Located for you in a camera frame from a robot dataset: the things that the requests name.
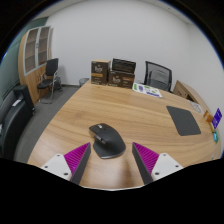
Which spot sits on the black visitor chair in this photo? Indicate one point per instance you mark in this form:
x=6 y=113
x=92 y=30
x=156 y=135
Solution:
x=52 y=66

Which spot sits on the black leather sofa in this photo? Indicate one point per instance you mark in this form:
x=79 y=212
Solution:
x=13 y=120

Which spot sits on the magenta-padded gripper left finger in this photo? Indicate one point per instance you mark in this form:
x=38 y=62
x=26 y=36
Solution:
x=77 y=156

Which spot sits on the wooden glass-door cabinet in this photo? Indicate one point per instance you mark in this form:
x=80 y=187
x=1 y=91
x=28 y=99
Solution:
x=31 y=80

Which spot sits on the black cardboard box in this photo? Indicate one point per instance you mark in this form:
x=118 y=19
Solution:
x=123 y=65

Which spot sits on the black mesh office chair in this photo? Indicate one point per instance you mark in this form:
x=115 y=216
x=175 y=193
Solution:
x=159 y=77

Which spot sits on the wide brown cardboard box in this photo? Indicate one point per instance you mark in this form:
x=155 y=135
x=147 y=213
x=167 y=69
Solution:
x=121 y=80

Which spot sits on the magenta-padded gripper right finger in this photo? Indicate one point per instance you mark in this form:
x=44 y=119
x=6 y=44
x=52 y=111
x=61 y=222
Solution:
x=146 y=156

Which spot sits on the dark grey computer mouse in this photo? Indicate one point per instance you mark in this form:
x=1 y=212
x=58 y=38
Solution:
x=108 y=141

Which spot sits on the grey waste bin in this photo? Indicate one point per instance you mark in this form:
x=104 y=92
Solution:
x=83 y=82

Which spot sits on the small brown cardboard box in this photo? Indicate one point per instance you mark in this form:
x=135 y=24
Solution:
x=100 y=72

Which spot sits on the dark grey mouse pad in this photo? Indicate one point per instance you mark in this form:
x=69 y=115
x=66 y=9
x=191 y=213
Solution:
x=184 y=120

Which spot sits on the wooden side desk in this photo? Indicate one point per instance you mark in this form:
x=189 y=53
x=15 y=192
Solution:
x=190 y=93

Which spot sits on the round white patterned disc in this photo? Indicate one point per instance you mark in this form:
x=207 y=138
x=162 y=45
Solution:
x=196 y=107

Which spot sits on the purple standing sign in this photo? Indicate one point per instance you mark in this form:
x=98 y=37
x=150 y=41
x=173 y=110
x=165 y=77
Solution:
x=217 y=118

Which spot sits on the orange box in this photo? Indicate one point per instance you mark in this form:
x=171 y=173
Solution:
x=208 y=116

